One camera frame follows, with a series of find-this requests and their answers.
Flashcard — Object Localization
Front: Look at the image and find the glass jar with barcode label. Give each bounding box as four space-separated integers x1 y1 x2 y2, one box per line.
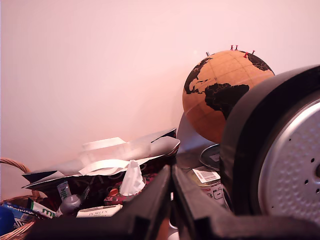
191 165 231 210

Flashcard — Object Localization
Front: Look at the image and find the dark red floral tissue box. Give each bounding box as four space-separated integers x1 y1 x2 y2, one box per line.
103 159 151 205

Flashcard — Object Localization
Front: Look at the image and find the round silver metal lid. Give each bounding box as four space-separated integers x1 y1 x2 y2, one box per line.
199 143 222 172

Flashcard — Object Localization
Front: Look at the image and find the long white cardboard box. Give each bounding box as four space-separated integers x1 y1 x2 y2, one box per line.
75 204 124 219

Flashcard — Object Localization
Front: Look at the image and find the black and white paper bag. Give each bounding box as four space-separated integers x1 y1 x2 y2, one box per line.
21 127 181 191

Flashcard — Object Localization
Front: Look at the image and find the grey plastic bottle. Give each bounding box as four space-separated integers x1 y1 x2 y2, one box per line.
55 194 83 218

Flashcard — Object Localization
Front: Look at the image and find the clear tube with green letters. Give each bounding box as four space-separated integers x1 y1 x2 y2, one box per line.
56 180 71 201

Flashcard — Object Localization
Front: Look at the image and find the white tube with green print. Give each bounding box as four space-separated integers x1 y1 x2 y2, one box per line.
26 197 57 220

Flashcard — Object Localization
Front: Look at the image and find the cork globe with black continents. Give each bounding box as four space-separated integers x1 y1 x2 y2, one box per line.
181 49 276 145

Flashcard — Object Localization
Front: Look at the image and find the blue and white pack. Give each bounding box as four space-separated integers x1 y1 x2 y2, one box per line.
0 202 36 234

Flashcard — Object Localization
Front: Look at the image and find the brown wicker basket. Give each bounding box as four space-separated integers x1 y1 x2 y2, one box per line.
0 157 49 240

